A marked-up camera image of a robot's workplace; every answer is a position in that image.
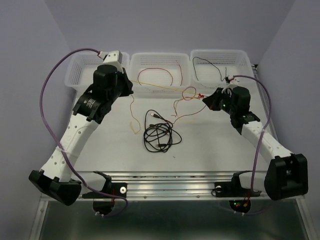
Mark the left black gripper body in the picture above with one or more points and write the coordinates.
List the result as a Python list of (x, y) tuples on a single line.
[(122, 88)]

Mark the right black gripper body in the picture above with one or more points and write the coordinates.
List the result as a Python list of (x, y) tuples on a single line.
[(228, 107)]

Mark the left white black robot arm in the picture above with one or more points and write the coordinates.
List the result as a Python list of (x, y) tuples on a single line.
[(57, 178)]

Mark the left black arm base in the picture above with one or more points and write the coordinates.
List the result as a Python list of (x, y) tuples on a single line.
[(109, 198)]

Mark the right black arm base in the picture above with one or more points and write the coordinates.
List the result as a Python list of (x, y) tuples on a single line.
[(233, 189)]

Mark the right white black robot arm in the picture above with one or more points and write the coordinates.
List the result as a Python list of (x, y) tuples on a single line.
[(287, 173)]

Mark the right white perforated basket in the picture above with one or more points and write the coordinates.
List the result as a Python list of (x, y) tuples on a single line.
[(209, 67)]

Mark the white perforated basket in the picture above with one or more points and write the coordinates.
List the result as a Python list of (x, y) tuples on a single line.
[(79, 74), (159, 72), (209, 67)]

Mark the middle white perforated basket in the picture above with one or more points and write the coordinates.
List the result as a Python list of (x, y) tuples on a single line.
[(159, 72)]

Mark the left white perforated basket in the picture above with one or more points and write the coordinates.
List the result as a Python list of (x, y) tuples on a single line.
[(79, 74)]

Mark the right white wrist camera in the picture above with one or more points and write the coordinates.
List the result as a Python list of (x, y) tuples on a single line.
[(231, 83)]

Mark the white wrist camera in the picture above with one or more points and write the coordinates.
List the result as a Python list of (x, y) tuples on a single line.
[(231, 83), (113, 58)]

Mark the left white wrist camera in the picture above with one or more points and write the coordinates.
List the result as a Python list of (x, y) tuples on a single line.
[(113, 58)]

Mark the aluminium extrusion rail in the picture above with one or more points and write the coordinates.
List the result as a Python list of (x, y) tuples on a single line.
[(170, 185)]

